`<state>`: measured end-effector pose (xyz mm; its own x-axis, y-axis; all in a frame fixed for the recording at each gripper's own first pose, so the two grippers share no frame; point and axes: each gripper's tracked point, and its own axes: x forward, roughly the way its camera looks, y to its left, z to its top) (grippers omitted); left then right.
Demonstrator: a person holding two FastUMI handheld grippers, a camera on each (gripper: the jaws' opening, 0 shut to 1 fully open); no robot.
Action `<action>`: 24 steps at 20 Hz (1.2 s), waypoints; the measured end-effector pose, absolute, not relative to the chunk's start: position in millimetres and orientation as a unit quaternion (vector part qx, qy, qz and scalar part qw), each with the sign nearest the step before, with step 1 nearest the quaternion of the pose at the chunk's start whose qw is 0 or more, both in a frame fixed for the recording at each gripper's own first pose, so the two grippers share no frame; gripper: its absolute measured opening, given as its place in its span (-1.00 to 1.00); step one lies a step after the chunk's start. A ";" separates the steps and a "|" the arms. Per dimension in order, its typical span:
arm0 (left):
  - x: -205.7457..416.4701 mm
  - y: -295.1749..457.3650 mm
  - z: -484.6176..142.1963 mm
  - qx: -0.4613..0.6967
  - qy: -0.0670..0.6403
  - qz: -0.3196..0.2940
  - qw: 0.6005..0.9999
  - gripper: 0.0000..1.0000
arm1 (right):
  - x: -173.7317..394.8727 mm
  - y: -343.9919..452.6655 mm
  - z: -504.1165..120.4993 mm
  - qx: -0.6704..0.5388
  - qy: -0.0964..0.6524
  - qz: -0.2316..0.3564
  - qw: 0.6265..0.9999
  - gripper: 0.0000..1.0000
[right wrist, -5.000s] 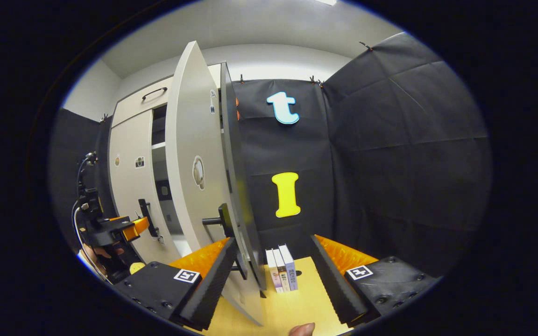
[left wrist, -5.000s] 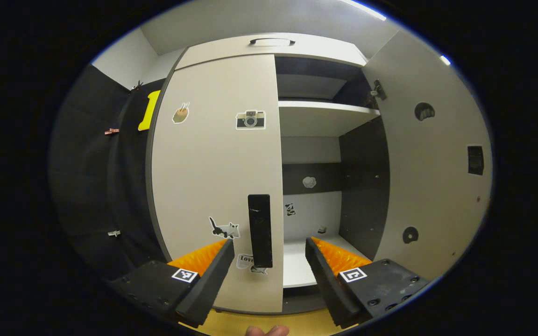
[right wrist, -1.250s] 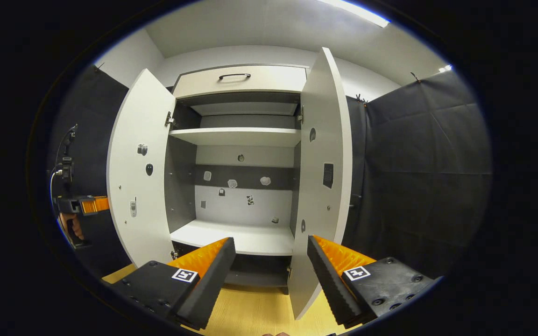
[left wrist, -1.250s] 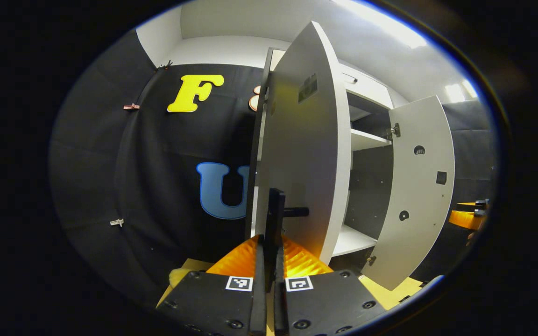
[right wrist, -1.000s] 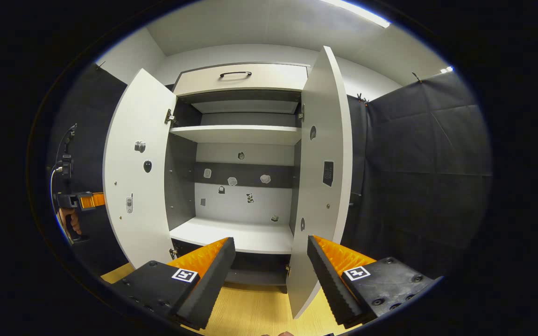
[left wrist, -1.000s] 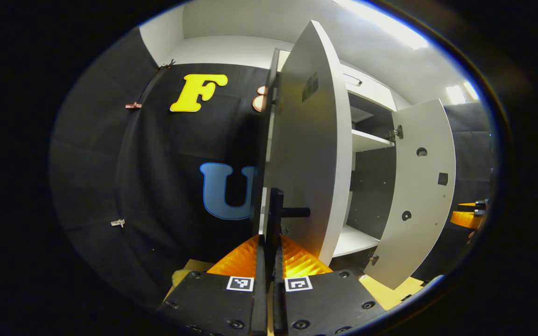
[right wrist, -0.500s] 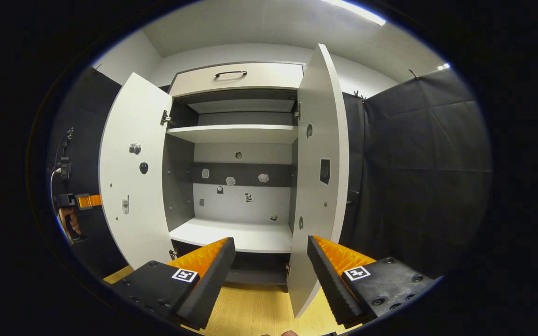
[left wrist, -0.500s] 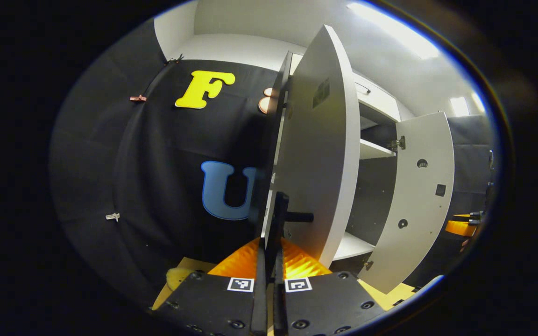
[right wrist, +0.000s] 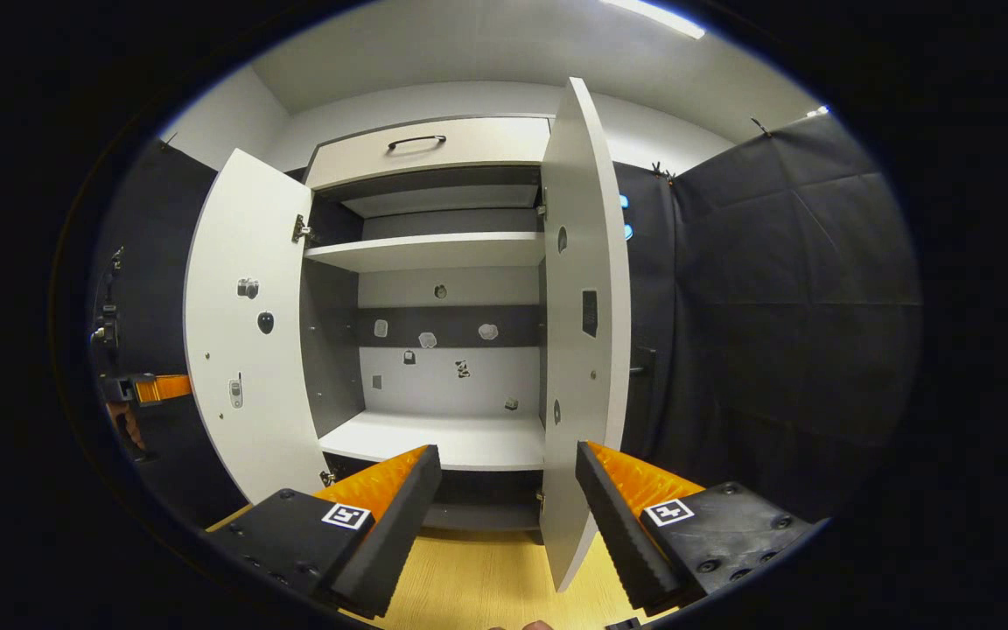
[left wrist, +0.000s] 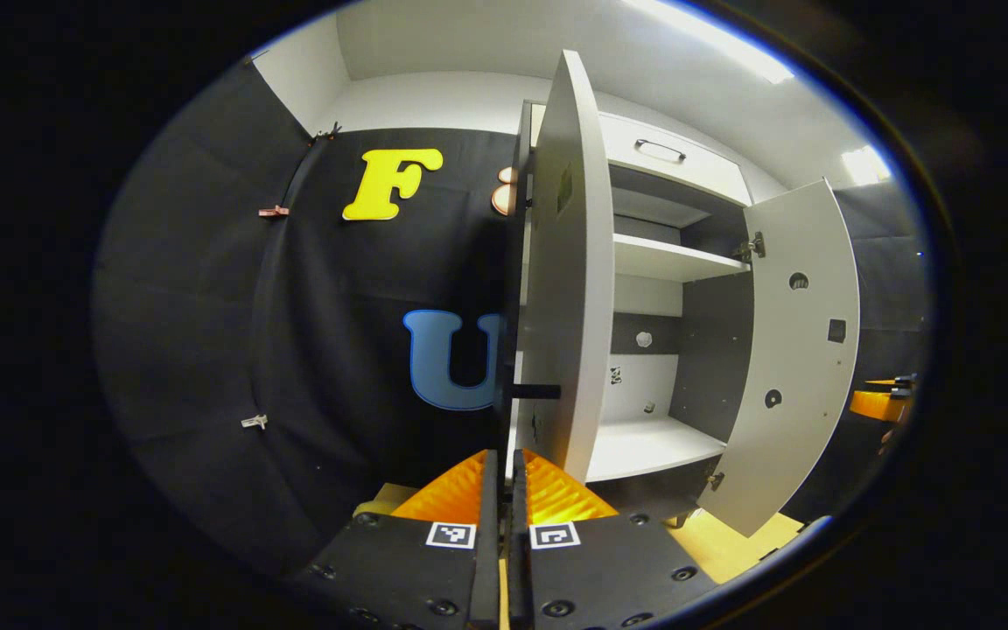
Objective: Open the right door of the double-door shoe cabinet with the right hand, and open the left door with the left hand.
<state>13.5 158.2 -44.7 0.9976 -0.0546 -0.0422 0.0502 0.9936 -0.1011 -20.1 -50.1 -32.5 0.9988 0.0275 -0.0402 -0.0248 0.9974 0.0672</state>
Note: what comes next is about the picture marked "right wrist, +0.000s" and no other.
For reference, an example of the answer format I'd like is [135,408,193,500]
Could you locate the beige cabinet drawer front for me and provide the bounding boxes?
[304,116,553,192]

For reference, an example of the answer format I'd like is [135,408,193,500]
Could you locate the long ceiling light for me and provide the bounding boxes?
[600,0,707,40]

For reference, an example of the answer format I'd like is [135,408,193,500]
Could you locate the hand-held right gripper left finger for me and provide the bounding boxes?
[205,444,444,620]

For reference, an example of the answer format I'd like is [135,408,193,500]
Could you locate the shoe cabinet door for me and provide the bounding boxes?
[539,77,659,593]
[183,147,336,507]

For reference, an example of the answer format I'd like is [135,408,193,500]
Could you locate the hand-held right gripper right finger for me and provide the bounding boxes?
[574,440,824,613]

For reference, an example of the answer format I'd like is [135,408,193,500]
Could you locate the white cabinet shelf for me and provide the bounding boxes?
[318,411,549,473]
[304,232,547,274]

